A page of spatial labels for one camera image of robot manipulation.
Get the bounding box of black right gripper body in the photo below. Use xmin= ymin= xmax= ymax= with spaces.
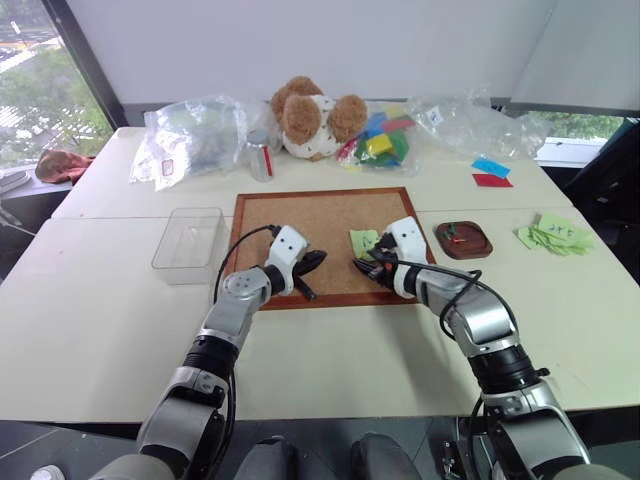
xmin=370 ymin=233 xmax=402 ymax=289

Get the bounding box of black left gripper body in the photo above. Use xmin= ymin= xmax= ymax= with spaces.
xmin=291 ymin=255 xmax=314 ymax=284

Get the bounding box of green sticky note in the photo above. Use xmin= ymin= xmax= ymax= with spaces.
xmin=348 ymin=228 xmax=380 ymax=262

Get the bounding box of brown wooden tray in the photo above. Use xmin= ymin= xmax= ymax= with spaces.
xmin=433 ymin=220 xmax=495 ymax=261

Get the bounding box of clear plastic box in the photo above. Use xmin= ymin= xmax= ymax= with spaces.
xmin=151 ymin=206 xmax=225 ymax=287

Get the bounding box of red paper note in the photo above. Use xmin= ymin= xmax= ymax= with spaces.
xmin=471 ymin=172 xmax=515 ymax=189

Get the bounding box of blue paper note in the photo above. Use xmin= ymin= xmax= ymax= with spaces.
xmin=471 ymin=156 xmax=512 ymax=179

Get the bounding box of wood-framed cork board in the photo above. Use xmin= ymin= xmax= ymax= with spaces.
xmin=230 ymin=187 xmax=439 ymax=312

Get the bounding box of clear jar with silver lid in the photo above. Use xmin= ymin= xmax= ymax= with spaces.
xmin=244 ymin=128 xmax=278 ymax=182

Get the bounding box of bag of coloured blocks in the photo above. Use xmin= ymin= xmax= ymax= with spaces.
xmin=335 ymin=101 xmax=422 ymax=177

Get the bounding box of brown and white plush toy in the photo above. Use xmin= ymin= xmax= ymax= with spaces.
xmin=269 ymin=75 xmax=371 ymax=163

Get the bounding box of large empty clear plastic bag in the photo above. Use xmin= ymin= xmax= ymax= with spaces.
xmin=404 ymin=88 xmax=552 ymax=162

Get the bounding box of clear bag with dark contents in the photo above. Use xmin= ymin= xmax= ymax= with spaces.
xmin=128 ymin=94 xmax=250 ymax=193

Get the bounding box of dark rounded shape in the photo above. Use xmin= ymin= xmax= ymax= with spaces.
xmin=348 ymin=431 xmax=422 ymax=480
xmin=233 ymin=434 xmax=301 ymax=480

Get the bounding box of pile of green notes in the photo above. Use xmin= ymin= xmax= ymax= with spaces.
xmin=515 ymin=211 xmax=597 ymax=258

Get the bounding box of small black metal clip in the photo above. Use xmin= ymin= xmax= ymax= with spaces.
xmin=438 ymin=438 xmax=462 ymax=477

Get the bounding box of dark chair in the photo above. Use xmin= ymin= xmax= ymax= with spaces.
xmin=563 ymin=116 xmax=640 ymax=289

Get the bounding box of reddish brown cloth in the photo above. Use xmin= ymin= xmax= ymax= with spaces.
xmin=34 ymin=147 xmax=97 ymax=186

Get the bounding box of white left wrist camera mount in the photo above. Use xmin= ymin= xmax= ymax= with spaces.
xmin=263 ymin=224 xmax=313 ymax=295

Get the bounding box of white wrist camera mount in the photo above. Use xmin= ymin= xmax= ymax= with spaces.
xmin=263 ymin=224 xmax=313 ymax=295
xmin=387 ymin=217 xmax=436 ymax=300

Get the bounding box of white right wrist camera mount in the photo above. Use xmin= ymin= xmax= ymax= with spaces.
xmin=387 ymin=217 xmax=436 ymax=300

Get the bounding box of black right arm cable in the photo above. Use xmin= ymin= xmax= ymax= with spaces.
xmin=399 ymin=258 xmax=517 ymax=342

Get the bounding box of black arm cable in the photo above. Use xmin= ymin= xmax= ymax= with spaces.
xmin=213 ymin=224 xmax=282 ymax=305
xmin=399 ymin=258 xmax=517 ymax=342

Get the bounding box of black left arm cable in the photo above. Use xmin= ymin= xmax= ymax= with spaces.
xmin=213 ymin=224 xmax=282 ymax=305

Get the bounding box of black window frame post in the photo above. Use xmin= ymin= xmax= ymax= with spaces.
xmin=41 ymin=0 xmax=132 ymax=129

